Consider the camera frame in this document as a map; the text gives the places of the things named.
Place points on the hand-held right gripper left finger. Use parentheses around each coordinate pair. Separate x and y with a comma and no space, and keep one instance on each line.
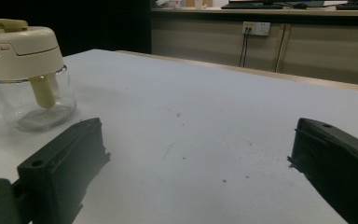
(59,168)

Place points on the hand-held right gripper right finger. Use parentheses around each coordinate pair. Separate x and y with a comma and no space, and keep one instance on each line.
(338,165)

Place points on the white plastic coolant tank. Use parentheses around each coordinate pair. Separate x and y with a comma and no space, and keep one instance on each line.
(21,53)

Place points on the wooden counter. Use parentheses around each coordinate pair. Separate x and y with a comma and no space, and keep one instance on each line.
(323,49)

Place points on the black keyboard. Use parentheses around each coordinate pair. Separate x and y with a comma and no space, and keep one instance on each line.
(248,5)
(357,6)

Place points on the black computer mouse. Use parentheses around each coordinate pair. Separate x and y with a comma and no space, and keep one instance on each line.
(300,5)

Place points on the white wall socket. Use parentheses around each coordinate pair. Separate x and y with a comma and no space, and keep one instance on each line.
(259,28)

